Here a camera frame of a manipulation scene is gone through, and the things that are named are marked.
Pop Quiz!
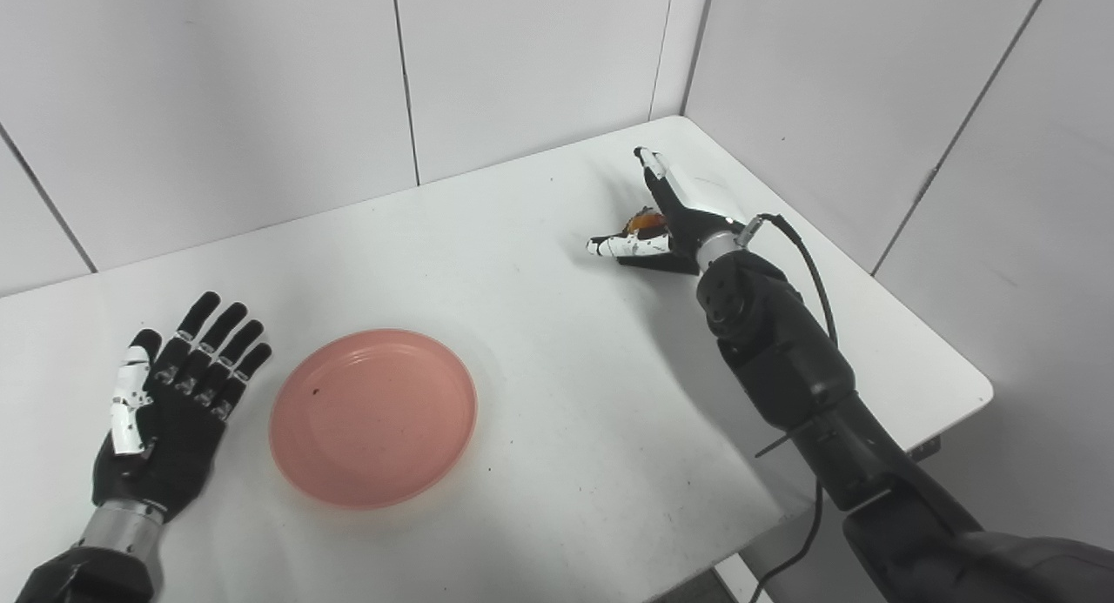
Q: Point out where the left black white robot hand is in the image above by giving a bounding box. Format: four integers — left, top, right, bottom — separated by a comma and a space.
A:
91, 291, 272, 524

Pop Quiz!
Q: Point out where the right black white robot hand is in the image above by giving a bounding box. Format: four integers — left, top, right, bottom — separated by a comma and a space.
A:
587, 146, 748, 276

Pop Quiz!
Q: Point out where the chocolate cake slice with fruit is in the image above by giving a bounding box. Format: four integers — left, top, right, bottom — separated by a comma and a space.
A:
616, 206, 701, 277

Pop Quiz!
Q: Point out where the pink round plate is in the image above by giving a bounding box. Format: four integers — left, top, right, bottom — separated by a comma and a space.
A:
268, 328, 479, 511

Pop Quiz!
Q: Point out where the white table leg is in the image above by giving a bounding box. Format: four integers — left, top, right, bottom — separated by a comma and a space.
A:
714, 553, 771, 603

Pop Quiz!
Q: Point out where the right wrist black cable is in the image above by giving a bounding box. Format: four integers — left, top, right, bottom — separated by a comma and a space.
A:
735, 212, 839, 603

